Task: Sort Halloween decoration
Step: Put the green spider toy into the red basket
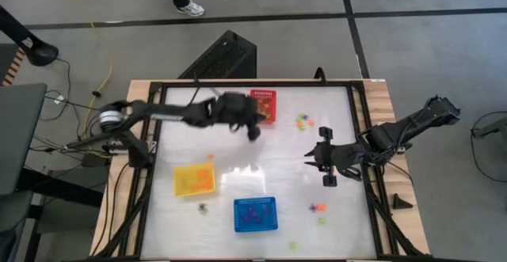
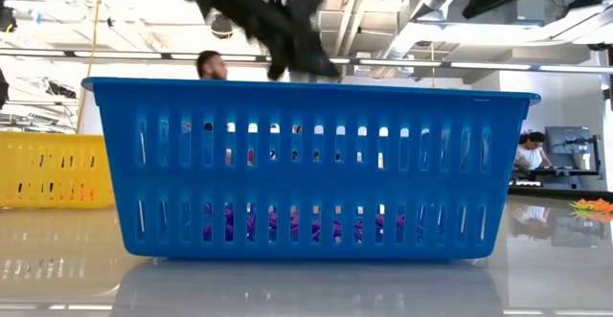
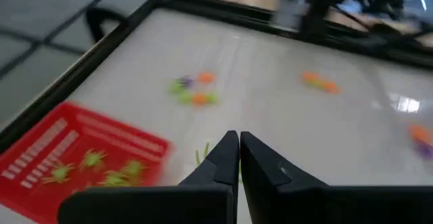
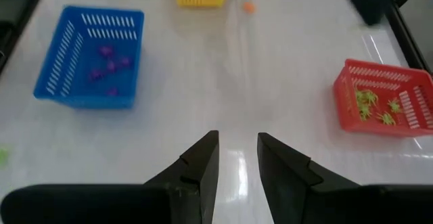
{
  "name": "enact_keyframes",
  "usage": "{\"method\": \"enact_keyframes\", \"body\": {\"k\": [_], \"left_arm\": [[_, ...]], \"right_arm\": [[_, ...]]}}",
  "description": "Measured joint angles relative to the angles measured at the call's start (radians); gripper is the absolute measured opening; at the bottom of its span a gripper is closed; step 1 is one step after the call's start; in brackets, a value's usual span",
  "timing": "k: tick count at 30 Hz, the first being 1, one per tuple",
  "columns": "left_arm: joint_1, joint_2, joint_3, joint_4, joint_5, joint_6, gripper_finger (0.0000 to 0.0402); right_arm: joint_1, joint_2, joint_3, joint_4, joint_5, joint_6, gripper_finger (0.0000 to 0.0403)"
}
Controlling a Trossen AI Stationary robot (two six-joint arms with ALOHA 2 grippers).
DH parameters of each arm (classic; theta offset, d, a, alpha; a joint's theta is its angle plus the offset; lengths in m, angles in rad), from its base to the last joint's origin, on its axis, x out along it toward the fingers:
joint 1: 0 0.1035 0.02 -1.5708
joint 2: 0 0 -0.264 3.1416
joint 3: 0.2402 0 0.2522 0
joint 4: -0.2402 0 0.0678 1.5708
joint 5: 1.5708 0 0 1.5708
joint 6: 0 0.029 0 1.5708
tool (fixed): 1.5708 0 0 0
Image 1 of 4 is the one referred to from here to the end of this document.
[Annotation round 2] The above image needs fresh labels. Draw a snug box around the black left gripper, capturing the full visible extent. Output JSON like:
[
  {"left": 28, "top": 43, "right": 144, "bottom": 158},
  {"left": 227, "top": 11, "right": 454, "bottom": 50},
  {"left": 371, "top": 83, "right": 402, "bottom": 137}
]
[{"left": 212, "top": 91, "right": 268, "bottom": 142}]

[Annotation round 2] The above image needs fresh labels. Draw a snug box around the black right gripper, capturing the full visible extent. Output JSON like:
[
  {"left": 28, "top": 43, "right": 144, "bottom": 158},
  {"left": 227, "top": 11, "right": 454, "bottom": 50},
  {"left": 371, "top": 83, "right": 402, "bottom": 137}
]
[{"left": 303, "top": 126, "right": 366, "bottom": 188}]

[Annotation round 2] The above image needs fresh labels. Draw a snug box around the red plastic basket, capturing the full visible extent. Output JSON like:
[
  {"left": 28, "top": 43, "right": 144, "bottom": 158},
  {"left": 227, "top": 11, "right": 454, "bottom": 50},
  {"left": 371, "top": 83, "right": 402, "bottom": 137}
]
[{"left": 249, "top": 89, "right": 277, "bottom": 126}]

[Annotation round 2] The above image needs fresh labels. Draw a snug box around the black perforated computer tower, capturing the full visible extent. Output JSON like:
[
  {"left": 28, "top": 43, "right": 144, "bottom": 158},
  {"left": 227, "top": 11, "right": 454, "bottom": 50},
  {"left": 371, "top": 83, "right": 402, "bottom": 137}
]
[{"left": 177, "top": 29, "right": 257, "bottom": 80}]

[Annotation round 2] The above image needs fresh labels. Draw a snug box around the yellow plastic basket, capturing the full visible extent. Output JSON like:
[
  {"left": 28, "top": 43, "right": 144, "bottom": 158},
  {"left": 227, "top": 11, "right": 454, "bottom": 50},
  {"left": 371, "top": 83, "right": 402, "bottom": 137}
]
[{"left": 173, "top": 161, "right": 217, "bottom": 198}]

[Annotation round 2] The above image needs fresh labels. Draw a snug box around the blue plastic basket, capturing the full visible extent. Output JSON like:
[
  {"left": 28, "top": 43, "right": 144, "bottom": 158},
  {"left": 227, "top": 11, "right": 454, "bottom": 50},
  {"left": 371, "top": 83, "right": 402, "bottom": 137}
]
[{"left": 233, "top": 196, "right": 280, "bottom": 234}]

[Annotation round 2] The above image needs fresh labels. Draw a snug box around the grey equipment base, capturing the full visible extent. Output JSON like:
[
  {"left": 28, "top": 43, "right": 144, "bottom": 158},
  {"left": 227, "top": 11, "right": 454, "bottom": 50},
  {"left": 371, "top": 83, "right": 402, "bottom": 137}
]
[{"left": 473, "top": 116, "right": 507, "bottom": 139}]

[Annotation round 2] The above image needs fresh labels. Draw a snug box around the black desk base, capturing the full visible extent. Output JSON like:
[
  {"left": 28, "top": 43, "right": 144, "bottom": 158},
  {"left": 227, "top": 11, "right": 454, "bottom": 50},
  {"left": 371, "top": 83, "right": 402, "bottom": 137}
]
[{"left": 17, "top": 168, "right": 105, "bottom": 208}]

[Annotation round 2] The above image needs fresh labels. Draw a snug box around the black floor stand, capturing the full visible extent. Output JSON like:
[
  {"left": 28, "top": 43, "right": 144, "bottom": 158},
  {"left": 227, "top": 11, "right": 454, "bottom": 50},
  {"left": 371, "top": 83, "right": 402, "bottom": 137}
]
[{"left": 0, "top": 5, "right": 59, "bottom": 67}]

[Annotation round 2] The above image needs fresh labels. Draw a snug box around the grey desk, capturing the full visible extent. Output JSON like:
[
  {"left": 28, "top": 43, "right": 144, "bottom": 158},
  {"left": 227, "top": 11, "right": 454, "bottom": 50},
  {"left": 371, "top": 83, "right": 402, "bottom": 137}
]
[{"left": 0, "top": 82, "right": 48, "bottom": 196}]

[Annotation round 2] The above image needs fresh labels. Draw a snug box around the slatted wooden panel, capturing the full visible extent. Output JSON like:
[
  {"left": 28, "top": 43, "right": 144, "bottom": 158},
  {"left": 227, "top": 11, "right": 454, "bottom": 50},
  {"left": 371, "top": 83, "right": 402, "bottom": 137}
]
[{"left": 2, "top": 47, "right": 27, "bottom": 87}]

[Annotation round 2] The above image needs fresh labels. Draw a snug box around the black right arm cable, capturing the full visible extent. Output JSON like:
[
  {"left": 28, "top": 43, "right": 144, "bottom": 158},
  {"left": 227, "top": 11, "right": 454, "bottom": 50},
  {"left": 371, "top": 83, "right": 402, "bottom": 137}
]
[{"left": 336, "top": 165, "right": 364, "bottom": 183}]

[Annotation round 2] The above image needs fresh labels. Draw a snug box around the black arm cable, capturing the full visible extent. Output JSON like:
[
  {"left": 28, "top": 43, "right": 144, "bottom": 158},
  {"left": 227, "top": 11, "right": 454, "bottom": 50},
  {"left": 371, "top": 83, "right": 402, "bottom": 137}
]
[
  {"left": 188, "top": 78, "right": 201, "bottom": 107},
  {"left": 336, "top": 165, "right": 364, "bottom": 183}
]

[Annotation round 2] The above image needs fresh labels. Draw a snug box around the black aluminium table frame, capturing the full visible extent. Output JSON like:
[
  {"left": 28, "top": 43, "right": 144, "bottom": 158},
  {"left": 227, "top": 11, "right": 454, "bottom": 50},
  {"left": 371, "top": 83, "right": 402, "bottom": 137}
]
[{"left": 90, "top": 78, "right": 431, "bottom": 262}]

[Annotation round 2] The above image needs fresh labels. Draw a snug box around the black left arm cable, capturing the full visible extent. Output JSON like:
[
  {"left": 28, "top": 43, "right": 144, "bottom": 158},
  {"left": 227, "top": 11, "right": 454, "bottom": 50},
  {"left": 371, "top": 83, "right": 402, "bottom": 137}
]
[{"left": 188, "top": 78, "right": 201, "bottom": 107}]

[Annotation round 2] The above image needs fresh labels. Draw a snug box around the black cable loop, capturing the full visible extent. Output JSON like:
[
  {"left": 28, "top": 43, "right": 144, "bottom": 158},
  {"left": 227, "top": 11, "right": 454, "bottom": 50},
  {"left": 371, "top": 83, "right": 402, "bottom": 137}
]
[{"left": 314, "top": 66, "right": 328, "bottom": 85}]

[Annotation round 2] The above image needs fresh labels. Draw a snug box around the black triangular bracket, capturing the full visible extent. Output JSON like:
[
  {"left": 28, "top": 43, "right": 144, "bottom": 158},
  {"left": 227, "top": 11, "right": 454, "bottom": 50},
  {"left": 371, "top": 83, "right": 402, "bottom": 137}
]
[{"left": 392, "top": 192, "right": 414, "bottom": 211}]

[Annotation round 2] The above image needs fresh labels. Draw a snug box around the black floor cable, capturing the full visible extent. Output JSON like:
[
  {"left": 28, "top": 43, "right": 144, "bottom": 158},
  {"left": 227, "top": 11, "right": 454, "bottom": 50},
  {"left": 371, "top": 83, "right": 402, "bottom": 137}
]
[
  {"left": 470, "top": 110, "right": 507, "bottom": 184},
  {"left": 29, "top": 57, "right": 120, "bottom": 156}
]

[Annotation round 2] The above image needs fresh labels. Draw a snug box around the yellow cable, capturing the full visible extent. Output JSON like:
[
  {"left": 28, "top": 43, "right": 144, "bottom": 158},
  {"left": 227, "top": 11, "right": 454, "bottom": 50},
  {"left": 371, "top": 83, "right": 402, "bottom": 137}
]
[{"left": 59, "top": 0, "right": 115, "bottom": 160}]

